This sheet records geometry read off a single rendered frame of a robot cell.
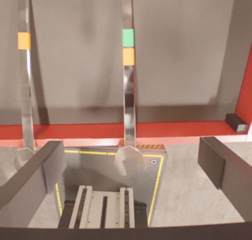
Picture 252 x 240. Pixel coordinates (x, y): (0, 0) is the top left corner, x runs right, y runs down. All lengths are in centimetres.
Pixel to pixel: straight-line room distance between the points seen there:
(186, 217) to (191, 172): 64
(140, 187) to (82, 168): 39
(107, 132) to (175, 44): 15
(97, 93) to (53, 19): 11
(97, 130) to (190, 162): 140
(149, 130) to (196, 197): 173
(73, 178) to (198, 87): 106
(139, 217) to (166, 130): 109
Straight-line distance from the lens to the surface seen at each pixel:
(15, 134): 31
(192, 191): 189
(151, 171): 117
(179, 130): 28
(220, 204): 217
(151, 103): 27
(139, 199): 135
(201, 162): 18
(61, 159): 17
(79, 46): 26
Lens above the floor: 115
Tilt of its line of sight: 64 degrees down
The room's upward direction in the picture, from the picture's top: 179 degrees clockwise
